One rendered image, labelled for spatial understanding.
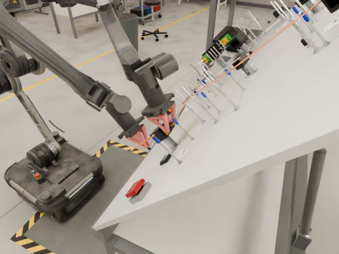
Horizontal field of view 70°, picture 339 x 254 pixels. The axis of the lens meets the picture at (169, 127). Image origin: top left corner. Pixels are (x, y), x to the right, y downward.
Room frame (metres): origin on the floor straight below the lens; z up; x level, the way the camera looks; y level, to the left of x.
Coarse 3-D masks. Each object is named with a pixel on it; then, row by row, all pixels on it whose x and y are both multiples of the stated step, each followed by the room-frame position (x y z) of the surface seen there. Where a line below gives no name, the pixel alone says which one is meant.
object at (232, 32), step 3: (231, 27) 1.37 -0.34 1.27; (228, 30) 1.31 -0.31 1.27; (231, 30) 1.34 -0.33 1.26; (234, 30) 1.36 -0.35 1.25; (225, 33) 1.31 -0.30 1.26; (231, 33) 1.31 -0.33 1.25; (234, 33) 1.33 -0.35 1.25; (237, 33) 1.36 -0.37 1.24; (222, 36) 1.31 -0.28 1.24; (231, 36) 1.29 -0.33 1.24; (219, 39) 1.32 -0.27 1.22; (240, 51) 1.32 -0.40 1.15
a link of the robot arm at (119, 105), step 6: (102, 84) 0.72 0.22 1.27; (108, 96) 0.69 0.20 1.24; (114, 96) 0.64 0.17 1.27; (120, 96) 0.65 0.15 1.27; (126, 96) 0.65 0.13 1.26; (90, 102) 0.67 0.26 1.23; (108, 102) 0.63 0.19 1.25; (114, 102) 0.63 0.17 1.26; (120, 102) 0.63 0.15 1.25; (126, 102) 0.64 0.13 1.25; (96, 108) 0.67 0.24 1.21; (102, 108) 0.67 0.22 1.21; (114, 108) 0.62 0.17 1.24; (120, 108) 0.62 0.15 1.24; (126, 108) 0.63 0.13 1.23; (120, 114) 0.64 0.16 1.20
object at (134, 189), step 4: (140, 180) 0.43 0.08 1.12; (144, 180) 0.44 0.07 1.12; (136, 184) 0.43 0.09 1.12; (140, 184) 0.42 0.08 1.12; (132, 188) 0.42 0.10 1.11; (136, 188) 0.41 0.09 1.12; (140, 188) 0.42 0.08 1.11; (128, 192) 0.42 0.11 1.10; (132, 192) 0.40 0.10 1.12; (136, 192) 0.40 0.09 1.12; (128, 196) 0.41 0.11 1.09
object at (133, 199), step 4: (144, 184) 0.43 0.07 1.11; (148, 184) 0.43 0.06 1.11; (144, 188) 0.41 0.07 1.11; (148, 188) 0.42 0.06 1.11; (140, 192) 0.40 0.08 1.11; (144, 192) 0.41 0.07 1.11; (132, 196) 0.41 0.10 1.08; (136, 196) 0.40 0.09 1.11; (140, 196) 0.39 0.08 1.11; (144, 196) 0.40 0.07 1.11; (132, 200) 0.40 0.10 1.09; (136, 200) 0.39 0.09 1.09; (140, 200) 0.39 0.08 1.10; (132, 204) 0.40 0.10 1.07
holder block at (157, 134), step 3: (162, 123) 0.62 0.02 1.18; (156, 129) 0.62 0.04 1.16; (159, 129) 0.60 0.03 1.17; (153, 132) 0.61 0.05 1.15; (156, 132) 0.60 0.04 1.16; (159, 132) 0.59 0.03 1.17; (150, 135) 0.61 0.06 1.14; (156, 135) 0.60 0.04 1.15; (159, 135) 0.59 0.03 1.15; (162, 135) 0.59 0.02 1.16; (165, 135) 0.59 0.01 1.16; (168, 135) 0.60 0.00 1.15; (153, 138) 0.61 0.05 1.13; (159, 138) 0.60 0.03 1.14; (162, 138) 0.59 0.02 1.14; (165, 138) 0.58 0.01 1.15
